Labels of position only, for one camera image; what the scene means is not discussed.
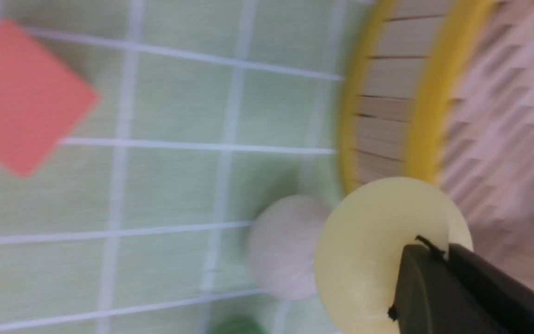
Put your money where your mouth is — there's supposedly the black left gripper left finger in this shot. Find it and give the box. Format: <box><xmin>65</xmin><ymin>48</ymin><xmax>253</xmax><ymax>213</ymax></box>
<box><xmin>388</xmin><ymin>235</ymin><xmax>508</xmax><ymax>334</ymax></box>

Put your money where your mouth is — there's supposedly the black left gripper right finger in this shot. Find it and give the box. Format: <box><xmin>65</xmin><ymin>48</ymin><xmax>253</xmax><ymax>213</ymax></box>
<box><xmin>448</xmin><ymin>244</ymin><xmax>534</xmax><ymax>334</ymax></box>

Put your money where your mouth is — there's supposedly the yellow bun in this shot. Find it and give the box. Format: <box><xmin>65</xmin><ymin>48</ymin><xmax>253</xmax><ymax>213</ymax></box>
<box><xmin>314</xmin><ymin>177</ymin><xmax>473</xmax><ymax>334</ymax></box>

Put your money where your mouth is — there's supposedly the white bun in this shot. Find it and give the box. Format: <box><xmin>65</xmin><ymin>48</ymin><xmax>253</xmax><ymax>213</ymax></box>
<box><xmin>246</xmin><ymin>194</ymin><xmax>332</xmax><ymax>301</ymax></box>

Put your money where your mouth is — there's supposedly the bamboo steamer tray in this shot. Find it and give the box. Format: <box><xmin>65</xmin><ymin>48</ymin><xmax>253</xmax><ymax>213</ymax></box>
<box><xmin>338</xmin><ymin>0</ymin><xmax>534</xmax><ymax>288</ymax></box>

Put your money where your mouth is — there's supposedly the green foam cube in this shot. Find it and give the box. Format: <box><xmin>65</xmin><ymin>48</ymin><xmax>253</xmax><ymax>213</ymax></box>
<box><xmin>209</xmin><ymin>315</ymin><xmax>267</xmax><ymax>334</ymax></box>

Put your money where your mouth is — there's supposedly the green checkered tablecloth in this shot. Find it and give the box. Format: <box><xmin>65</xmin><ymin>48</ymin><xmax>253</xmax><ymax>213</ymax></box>
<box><xmin>0</xmin><ymin>0</ymin><xmax>375</xmax><ymax>334</ymax></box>

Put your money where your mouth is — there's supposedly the red foam cube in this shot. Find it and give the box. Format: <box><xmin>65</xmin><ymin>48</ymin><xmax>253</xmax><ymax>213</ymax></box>
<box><xmin>0</xmin><ymin>21</ymin><xmax>99</xmax><ymax>177</ymax></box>

